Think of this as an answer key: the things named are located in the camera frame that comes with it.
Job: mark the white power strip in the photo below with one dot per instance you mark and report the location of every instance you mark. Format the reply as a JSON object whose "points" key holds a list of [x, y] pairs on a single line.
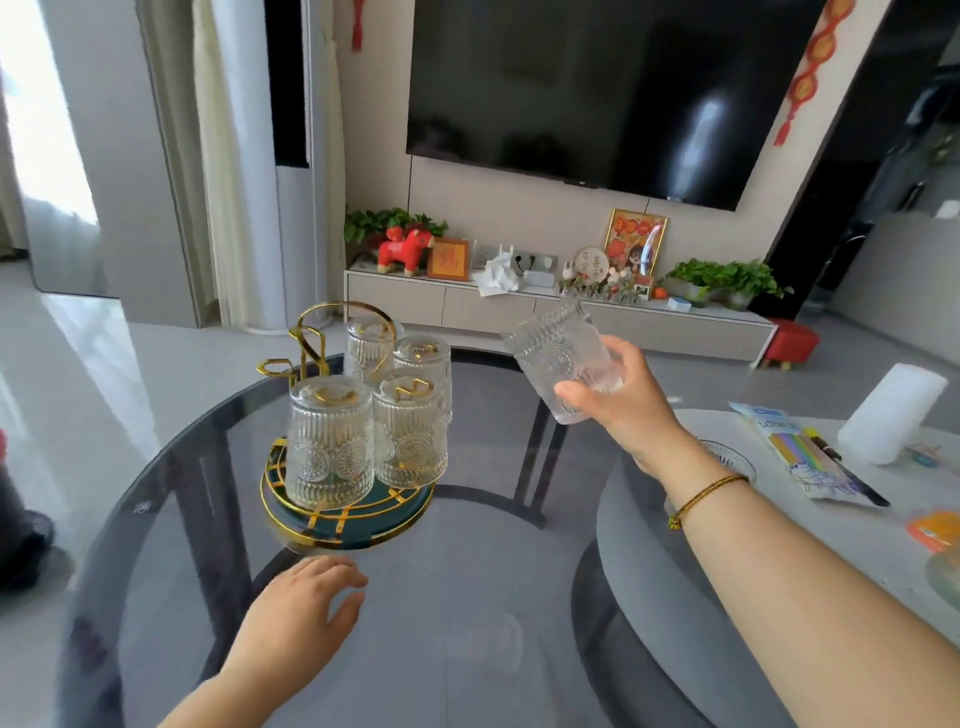
{"points": [[534, 266]]}

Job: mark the person's right thumb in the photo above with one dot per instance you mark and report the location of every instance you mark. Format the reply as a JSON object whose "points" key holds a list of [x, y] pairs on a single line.
{"points": [[577, 394]]}

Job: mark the red toy ox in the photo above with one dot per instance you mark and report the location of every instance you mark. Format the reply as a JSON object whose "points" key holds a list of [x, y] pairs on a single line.
{"points": [[403, 251]]}

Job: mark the person's right forearm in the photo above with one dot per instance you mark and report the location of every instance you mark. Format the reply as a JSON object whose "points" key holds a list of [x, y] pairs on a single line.
{"points": [[787, 592]]}

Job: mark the person's left hand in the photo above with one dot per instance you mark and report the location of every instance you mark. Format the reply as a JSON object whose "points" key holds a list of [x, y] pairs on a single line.
{"points": [[281, 637]]}

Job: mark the clear glass dish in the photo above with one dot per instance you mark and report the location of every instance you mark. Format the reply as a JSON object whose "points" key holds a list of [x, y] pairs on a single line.
{"points": [[731, 457]]}

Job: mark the person's left forearm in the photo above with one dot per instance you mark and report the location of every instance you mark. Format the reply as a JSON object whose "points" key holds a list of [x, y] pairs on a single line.
{"points": [[206, 705]]}

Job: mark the white television cabinet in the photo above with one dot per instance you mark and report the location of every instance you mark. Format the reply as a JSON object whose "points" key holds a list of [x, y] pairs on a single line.
{"points": [[480, 307]]}

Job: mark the orange plastic item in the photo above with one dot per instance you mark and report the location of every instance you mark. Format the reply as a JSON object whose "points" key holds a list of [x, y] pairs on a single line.
{"points": [[936, 529]]}

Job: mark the colourful gold framed picture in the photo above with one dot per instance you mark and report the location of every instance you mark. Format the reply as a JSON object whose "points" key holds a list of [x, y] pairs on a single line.
{"points": [[634, 241]]}

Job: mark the clear embossed glass cup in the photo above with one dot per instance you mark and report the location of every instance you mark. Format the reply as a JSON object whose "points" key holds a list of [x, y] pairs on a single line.
{"points": [[426, 360], [364, 349], [559, 360], [411, 435], [330, 446]]}

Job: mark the person's right hand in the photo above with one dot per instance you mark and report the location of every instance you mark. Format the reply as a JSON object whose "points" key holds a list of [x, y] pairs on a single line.
{"points": [[637, 416]]}

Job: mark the small figurine ornaments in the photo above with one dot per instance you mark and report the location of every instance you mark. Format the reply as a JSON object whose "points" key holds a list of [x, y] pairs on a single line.
{"points": [[600, 289]]}

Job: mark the red gold hanging decoration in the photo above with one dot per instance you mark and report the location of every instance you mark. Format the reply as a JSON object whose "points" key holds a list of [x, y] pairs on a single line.
{"points": [[814, 56]]}

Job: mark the black flat television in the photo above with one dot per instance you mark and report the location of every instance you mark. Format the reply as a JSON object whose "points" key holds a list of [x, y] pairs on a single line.
{"points": [[600, 82]]}

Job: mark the round decorative plate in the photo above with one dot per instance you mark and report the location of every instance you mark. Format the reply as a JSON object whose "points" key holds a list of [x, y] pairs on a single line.
{"points": [[592, 265]]}

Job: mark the red hanging tassel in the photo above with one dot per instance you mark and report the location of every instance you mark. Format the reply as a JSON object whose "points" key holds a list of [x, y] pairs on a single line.
{"points": [[358, 22]]}

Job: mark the black object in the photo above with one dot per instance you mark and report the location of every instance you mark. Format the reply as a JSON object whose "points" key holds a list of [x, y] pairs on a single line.
{"points": [[22, 525]]}

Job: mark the green potted plant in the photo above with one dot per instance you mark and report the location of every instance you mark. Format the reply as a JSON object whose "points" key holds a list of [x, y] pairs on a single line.
{"points": [[724, 279], [375, 223]]}

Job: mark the white paper roll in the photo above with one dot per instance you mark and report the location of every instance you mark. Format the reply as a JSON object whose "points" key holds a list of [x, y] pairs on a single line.
{"points": [[892, 412]]}

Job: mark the clear glass bowl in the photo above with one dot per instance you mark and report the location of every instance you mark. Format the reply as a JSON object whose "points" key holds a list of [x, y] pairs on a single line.
{"points": [[946, 579]]}

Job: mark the red round stool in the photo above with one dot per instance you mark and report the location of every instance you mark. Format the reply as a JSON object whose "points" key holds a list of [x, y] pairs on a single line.
{"points": [[790, 341]]}

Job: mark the white standing air conditioner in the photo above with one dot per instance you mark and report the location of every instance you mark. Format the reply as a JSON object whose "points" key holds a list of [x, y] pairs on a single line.
{"points": [[296, 225]]}

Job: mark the small white blue box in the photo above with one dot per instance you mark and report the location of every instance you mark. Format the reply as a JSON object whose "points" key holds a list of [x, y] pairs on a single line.
{"points": [[679, 304]]}

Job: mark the crumpled white tissue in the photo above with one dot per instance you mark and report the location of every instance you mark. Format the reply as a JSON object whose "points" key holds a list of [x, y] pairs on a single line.
{"points": [[496, 276]]}

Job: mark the gold cup rack green tray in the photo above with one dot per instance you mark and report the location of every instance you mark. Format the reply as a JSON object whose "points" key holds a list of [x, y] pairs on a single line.
{"points": [[345, 521]]}

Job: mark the packet of coloured straws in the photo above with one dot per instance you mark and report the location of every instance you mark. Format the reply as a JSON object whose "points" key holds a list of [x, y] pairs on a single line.
{"points": [[795, 457]]}

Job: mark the cream curtain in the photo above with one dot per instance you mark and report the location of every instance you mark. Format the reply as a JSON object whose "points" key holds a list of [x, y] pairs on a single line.
{"points": [[232, 165]]}

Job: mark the orange framed picture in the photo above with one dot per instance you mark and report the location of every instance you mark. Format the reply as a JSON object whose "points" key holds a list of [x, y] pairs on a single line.
{"points": [[448, 259]]}

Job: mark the person's left thumb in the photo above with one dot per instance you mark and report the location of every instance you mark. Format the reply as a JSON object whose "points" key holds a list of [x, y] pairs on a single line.
{"points": [[346, 616]]}

